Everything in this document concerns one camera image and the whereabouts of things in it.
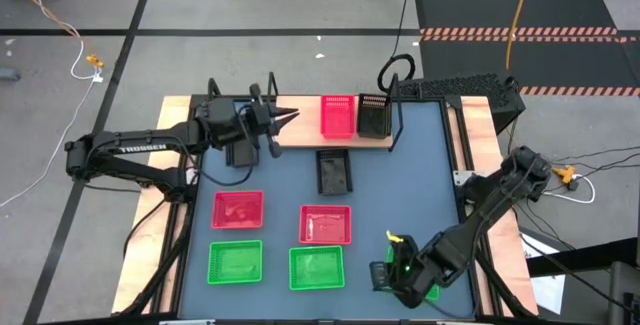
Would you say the orange power plug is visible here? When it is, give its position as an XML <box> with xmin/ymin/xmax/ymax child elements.
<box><xmin>552</xmin><ymin>164</ymin><xmax>576</xmax><ymax>185</ymax></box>

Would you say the long white floor cable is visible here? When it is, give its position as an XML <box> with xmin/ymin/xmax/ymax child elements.
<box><xmin>0</xmin><ymin>0</ymin><xmax>104</xmax><ymax>209</ymax></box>

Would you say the black aluminium table frame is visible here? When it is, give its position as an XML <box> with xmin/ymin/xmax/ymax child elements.
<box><xmin>149</xmin><ymin>93</ymin><xmax>501</xmax><ymax>325</ymax></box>

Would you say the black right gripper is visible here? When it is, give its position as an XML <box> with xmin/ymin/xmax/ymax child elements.
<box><xmin>387</xmin><ymin>234</ymin><xmax>444</xmax><ymax>310</ymax></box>

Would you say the red plastic basket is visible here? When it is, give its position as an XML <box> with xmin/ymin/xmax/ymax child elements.
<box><xmin>298</xmin><ymin>203</ymin><xmax>353</xmax><ymax>245</ymax></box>
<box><xmin>210</xmin><ymin>189</ymin><xmax>265</xmax><ymax>230</ymax></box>
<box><xmin>320</xmin><ymin>93</ymin><xmax>357</xmax><ymax>140</ymax></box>

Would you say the grey box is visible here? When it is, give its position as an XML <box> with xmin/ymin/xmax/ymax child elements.
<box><xmin>607</xmin><ymin>260</ymin><xmax>640</xmax><ymax>325</ymax></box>

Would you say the white paper sheet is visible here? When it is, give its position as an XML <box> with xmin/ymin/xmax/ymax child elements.
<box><xmin>519</xmin><ymin>232</ymin><xmax>567</xmax><ymax>315</ymax></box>

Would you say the black plastic basket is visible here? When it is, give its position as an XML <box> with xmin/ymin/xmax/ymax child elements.
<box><xmin>315</xmin><ymin>148</ymin><xmax>354</xmax><ymax>197</ymax></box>
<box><xmin>356</xmin><ymin>93</ymin><xmax>393</xmax><ymax>140</ymax></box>
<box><xmin>224</xmin><ymin>134</ymin><xmax>261</xmax><ymax>169</ymax></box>

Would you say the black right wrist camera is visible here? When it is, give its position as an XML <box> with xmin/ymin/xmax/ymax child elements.
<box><xmin>368</xmin><ymin>260</ymin><xmax>390</xmax><ymax>292</ymax></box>

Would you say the hanging yellow cable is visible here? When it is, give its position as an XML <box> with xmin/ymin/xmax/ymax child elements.
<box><xmin>504</xmin><ymin>0</ymin><xmax>537</xmax><ymax>71</ymax></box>

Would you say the black coiled hanging cable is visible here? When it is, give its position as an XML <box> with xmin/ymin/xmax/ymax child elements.
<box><xmin>377</xmin><ymin>0</ymin><xmax>417</xmax><ymax>95</ymax></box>

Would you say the black hazard striped floor mat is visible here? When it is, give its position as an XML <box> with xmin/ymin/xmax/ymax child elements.
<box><xmin>413</xmin><ymin>0</ymin><xmax>619</xmax><ymax>37</ymax></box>
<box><xmin>418</xmin><ymin>34</ymin><xmax>640</xmax><ymax>97</ymax></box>

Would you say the black floor cable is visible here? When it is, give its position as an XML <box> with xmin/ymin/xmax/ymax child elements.
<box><xmin>549</xmin><ymin>145</ymin><xmax>640</xmax><ymax>166</ymax></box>

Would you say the yellow cable orange connector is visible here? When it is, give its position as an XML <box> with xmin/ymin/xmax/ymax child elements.
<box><xmin>0</xmin><ymin>0</ymin><xmax>106</xmax><ymax>70</ymax></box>

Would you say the short white cable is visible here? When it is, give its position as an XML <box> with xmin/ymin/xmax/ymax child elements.
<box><xmin>542</xmin><ymin>174</ymin><xmax>597</xmax><ymax>205</ymax></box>

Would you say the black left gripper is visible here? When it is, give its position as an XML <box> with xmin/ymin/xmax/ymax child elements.
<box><xmin>237</xmin><ymin>83</ymin><xmax>301</xmax><ymax>139</ymax></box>

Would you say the green plastic basket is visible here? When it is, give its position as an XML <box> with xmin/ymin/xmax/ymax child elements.
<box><xmin>207</xmin><ymin>239</ymin><xmax>264</xmax><ymax>285</ymax></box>
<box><xmin>383</xmin><ymin>244</ymin><xmax>442</xmax><ymax>302</ymax></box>
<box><xmin>288</xmin><ymin>244</ymin><xmax>346</xmax><ymax>292</ymax></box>

